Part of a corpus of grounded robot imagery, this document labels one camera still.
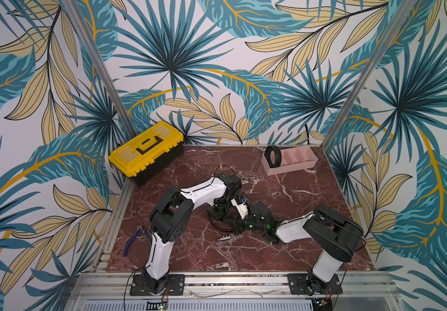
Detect long black leather belt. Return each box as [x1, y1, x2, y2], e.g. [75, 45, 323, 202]
[207, 207, 254, 242]

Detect black belt with buckle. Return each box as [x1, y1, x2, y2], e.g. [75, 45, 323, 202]
[264, 145, 282, 168]

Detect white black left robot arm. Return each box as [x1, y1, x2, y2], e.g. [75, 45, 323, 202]
[145, 173, 242, 281]

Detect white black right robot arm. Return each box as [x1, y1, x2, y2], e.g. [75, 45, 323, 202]
[235, 202, 363, 284]

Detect pink plastic divided organizer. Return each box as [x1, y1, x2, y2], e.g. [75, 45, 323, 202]
[261, 146, 318, 176]

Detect yellow black toolbox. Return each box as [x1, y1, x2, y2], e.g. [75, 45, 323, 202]
[109, 121, 184, 187]

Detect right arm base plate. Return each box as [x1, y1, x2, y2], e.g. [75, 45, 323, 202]
[287, 272, 343, 296]

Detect blue handled pliers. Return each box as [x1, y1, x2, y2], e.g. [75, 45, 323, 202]
[122, 229, 151, 257]

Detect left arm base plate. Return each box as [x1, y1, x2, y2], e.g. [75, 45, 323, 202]
[130, 273, 185, 296]

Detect left corner aluminium post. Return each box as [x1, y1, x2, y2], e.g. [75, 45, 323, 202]
[61, 0, 137, 141]

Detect corner aluminium post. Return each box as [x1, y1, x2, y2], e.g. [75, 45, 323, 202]
[61, 0, 137, 141]
[321, 0, 416, 150]

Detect aluminium front rail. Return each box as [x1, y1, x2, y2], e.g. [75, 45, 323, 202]
[65, 271, 405, 310]

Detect right corner aluminium post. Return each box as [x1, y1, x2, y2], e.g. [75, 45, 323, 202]
[321, 0, 416, 150]

